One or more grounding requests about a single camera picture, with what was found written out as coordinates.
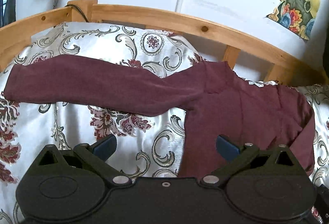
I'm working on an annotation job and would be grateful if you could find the black cable on bedpost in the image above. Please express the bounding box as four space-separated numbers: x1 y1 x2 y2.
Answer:
67 4 90 23

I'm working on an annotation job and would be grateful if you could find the maroon long-sleeve shirt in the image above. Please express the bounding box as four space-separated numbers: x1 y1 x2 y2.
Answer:
4 55 315 177

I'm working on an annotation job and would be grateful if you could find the floral white satin bedspread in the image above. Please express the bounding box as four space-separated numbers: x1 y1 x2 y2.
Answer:
0 21 329 224

